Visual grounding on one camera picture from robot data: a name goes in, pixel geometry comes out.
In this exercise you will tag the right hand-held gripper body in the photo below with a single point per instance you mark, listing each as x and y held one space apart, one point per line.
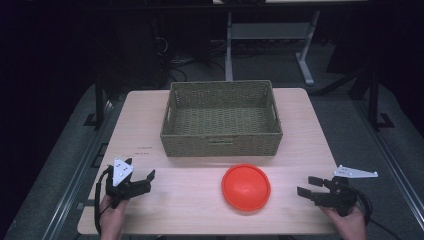
336 196

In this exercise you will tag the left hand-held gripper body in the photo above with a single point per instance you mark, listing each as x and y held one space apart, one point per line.
119 173

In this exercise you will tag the orange round plastic plate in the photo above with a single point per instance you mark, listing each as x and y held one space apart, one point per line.
246 187

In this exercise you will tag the green woven basket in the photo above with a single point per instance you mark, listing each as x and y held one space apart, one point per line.
220 121

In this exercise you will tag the person's right hand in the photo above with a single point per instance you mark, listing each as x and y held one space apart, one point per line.
350 226

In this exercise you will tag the person's left hand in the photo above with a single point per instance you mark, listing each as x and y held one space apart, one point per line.
111 220

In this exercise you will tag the black metal stand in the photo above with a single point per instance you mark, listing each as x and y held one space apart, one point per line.
99 100
374 100

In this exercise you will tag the metal floor rail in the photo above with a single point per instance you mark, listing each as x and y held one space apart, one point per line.
76 173
390 156

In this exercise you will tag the grey metal desk frame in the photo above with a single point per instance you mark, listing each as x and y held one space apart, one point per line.
266 30

